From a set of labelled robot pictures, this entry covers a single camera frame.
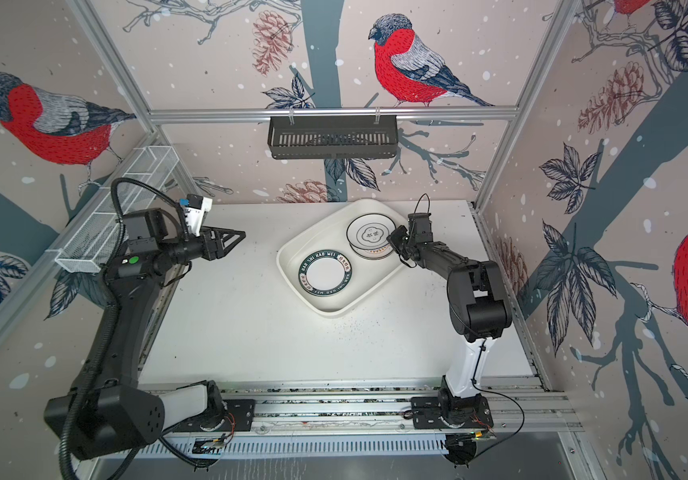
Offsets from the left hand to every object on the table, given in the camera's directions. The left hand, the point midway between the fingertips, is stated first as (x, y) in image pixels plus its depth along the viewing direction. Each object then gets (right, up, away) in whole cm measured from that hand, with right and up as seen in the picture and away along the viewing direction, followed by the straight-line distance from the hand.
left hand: (234, 233), depth 71 cm
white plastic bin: (+34, -14, +27) cm, 46 cm away
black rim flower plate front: (+34, -1, +33) cm, 48 cm away
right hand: (+41, -2, +28) cm, 50 cm away
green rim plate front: (+19, -14, +28) cm, 37 cm away
